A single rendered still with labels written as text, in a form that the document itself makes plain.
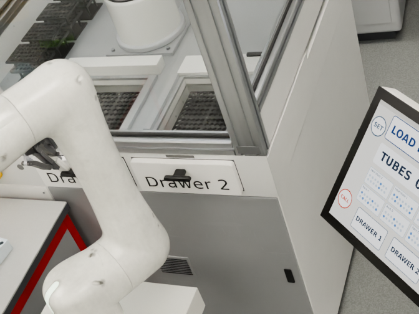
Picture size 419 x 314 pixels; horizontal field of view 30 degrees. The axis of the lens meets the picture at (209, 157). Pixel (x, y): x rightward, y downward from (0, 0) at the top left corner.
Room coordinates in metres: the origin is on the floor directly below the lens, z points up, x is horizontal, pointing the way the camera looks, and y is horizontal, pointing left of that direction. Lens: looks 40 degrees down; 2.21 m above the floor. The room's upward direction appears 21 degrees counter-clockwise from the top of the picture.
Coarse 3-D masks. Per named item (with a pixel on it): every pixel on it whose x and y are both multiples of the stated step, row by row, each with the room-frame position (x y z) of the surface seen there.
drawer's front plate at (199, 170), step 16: (144, 160) 1.58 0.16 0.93; (160, 160) 1.56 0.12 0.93; (176, 160) 1.54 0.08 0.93; (192, 160) 1.52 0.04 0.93; (208, 160) 1.49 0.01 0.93; (144, 176) 1.58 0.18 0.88; (160, 176) 1.56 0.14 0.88; (192, 176) 1.51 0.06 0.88; (208, 176) 1.48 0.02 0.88; (224, 176) 1.46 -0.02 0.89; (176, 192) 1.54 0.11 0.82; (192, 192) 1.52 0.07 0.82; (208, 192) 1.49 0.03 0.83; (224, 192) 1.47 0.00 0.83; (240, 192) 1.45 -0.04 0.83
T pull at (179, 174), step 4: (176, 172) 1.51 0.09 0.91; (180, 172) 1.51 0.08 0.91; (184, 172) 1.51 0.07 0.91; (168, 176) 1.51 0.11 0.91; (172, 176) 1.50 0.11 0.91; (176, 176) 1.50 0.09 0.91; (180, 176) 1.49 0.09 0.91; (184, 176) 1.49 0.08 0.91; (188, 176) 1.48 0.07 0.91; (168, 180) 1.50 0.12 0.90; (172, 180) 1.50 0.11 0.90; (176, 180) 1.49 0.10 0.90; (180, 180) 1.49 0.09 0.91; (184, 180) 1.48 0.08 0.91; (188, 180) 1.47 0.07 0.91
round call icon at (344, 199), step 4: (340, 188) 1.15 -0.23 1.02; (344, 188) 1.14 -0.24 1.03; (340, 192) 1.14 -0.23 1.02; (344, 192) 1.13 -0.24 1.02; (348, 192) 1.13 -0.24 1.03; (340, 196) 1.13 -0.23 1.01; (344, 196) 1.13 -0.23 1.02; (348, 196) 1.12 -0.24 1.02; (352, 196) 1.11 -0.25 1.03; (336, 200) 1.14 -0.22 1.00; (340, 200) 1.13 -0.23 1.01; (344, 200) 1.12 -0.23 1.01; (348, 200) 1.11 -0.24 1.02; (352, 200) 1.11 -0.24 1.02; (340, 204) 1.12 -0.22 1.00; (344, 204) 1.12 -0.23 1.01; (348, 204) 1.11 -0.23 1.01; (344, 208) 1.11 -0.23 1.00; (348, 208) 1.10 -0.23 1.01
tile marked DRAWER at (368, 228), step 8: (360, 208) 1.08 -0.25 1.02; (360, 216) 1.07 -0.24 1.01; (368, 216) 1.05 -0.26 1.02; (352, 224) 1.07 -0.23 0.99; (360, 224) 1.06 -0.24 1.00; (368, 224) 1.04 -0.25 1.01; (376, 224) 1.03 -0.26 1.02; (360, 232) 1.04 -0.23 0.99; (368, 232) 1.03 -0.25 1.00; (376, 232) 1.01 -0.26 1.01; (384, 232) 1.00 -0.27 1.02; (368, 240) 1.02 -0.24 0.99; (376, 240) 1.00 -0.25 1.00; (376, 248) 0.99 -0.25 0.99
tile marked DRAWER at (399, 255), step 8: (392, 240) 0.98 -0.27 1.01; (392, 248) 0.97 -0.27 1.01; (400, 248) 0.95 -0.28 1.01; (384, 256) 0.97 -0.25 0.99; (392, 256) 0.96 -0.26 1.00; (400, 256) 0.94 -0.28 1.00; (408, 256) 0.93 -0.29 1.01; (416, 256) 0.92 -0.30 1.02; (400, 264) 0.93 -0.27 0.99; (408, 264) 0.92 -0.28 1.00; (416, 264) 0.91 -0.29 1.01; (408, 272) 0.91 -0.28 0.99; (416, 272) 0.90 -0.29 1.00; (416, 280) 0.89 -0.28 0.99
